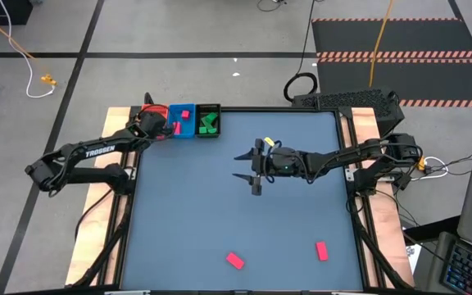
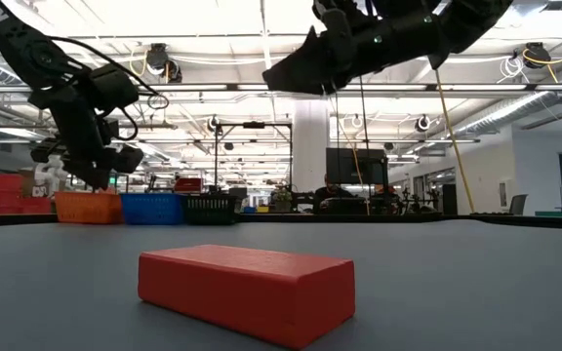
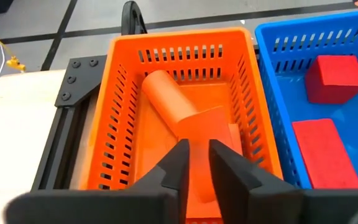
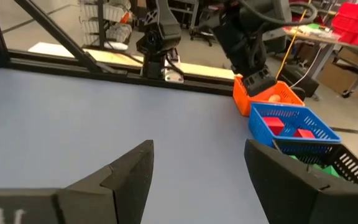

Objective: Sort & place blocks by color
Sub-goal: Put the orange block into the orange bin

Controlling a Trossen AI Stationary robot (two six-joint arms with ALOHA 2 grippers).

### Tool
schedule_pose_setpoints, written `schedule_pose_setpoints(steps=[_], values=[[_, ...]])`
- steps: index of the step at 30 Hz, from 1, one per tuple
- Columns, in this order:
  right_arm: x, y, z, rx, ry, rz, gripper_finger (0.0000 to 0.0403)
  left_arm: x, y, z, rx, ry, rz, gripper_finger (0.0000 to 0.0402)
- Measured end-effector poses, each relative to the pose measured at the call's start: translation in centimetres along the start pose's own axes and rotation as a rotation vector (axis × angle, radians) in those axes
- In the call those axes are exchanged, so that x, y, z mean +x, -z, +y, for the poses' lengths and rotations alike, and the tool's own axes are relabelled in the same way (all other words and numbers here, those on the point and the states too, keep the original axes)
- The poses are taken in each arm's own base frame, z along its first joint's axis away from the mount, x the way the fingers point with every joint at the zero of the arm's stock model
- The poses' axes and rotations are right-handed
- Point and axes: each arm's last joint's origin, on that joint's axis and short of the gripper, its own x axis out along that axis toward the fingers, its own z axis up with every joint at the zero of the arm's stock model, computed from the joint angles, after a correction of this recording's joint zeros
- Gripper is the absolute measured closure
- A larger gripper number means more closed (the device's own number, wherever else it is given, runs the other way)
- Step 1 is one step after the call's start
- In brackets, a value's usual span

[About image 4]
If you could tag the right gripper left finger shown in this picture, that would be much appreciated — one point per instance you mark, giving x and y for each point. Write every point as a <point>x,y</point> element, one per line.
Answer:
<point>73,205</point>

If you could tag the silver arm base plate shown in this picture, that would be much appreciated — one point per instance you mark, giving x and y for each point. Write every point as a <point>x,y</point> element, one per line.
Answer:
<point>174,73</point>

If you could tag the brown cardboard boxes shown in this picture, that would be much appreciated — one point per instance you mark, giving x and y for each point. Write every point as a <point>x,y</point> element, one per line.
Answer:
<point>337,77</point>

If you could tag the light wooden table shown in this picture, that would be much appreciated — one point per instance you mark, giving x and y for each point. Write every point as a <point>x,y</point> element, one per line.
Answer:
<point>197,70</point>

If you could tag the long green block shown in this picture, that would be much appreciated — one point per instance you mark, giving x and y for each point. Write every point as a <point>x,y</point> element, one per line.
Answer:
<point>329,171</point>

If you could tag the red cube block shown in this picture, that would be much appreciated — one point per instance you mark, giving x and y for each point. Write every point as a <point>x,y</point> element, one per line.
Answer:
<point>303,133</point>
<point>273,126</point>

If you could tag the black office chair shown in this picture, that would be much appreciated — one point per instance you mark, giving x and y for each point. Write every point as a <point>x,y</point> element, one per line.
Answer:
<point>202,31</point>

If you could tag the black aluminium table frame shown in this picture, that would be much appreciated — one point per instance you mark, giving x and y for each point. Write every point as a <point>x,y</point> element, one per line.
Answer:
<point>57,68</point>

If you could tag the blue plastic basket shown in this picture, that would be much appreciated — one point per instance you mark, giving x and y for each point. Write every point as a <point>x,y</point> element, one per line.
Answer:
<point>258,124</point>

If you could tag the stack of red bins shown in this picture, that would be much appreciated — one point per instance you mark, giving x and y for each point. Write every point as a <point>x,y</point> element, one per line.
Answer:
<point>353,18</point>

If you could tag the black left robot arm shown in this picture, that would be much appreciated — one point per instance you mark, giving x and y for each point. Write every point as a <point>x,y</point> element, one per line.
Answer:
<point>163,28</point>

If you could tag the green rectangular block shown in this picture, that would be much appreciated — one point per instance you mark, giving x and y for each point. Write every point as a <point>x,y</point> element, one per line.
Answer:
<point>294,157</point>

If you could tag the black box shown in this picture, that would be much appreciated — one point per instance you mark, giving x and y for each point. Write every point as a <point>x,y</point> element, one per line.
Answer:
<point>303,82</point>

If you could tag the grey work table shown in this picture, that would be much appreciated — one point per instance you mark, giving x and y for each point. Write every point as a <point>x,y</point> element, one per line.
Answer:
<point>322,40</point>

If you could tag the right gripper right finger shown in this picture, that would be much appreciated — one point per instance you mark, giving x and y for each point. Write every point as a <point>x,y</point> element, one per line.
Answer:
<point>291,199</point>

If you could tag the shelf rack with bins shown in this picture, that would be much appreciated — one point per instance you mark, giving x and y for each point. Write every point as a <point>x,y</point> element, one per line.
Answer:
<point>113,12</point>

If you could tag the orange cylinder block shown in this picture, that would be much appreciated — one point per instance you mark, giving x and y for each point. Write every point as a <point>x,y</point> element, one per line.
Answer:
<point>274,98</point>

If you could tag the orange plastic basket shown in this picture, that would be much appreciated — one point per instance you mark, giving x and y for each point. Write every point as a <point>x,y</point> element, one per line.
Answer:
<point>244,104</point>

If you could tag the black plastic basket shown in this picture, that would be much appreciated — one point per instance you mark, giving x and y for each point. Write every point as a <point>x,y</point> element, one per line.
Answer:
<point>353,168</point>

